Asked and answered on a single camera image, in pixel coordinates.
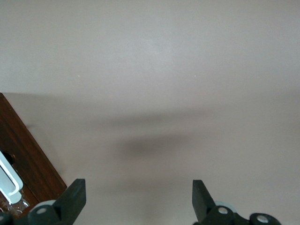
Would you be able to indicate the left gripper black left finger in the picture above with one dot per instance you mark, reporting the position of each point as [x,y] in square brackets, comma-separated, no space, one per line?
[70,201]

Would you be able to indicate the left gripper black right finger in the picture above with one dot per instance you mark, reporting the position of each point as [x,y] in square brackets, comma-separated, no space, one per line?
[202,204]

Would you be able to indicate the dark brown wooden drawer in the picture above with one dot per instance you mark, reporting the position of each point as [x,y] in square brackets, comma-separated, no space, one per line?
[28,150]

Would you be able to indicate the clear adhesive tape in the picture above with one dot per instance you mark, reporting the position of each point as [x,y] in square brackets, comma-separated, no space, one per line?
[18,206]

